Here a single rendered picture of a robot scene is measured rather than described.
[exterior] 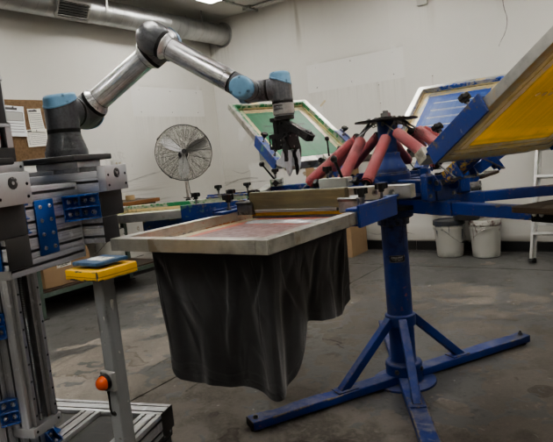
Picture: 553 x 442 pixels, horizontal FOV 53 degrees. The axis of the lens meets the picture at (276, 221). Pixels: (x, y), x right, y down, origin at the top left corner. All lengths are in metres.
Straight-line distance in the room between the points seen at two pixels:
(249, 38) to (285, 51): 0.58
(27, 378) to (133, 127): 4.74
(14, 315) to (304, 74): 5.32
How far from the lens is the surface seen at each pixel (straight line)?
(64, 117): 2.12
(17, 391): 2.11
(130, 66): 2.16
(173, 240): 1.53
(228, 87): 1.88
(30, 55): 5.92
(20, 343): 2.05
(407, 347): 2.71
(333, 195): 1.88
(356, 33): 6.52
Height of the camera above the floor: 1.19
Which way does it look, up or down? 7 degrees down
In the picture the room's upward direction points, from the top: 6 degrees counter-clockwise
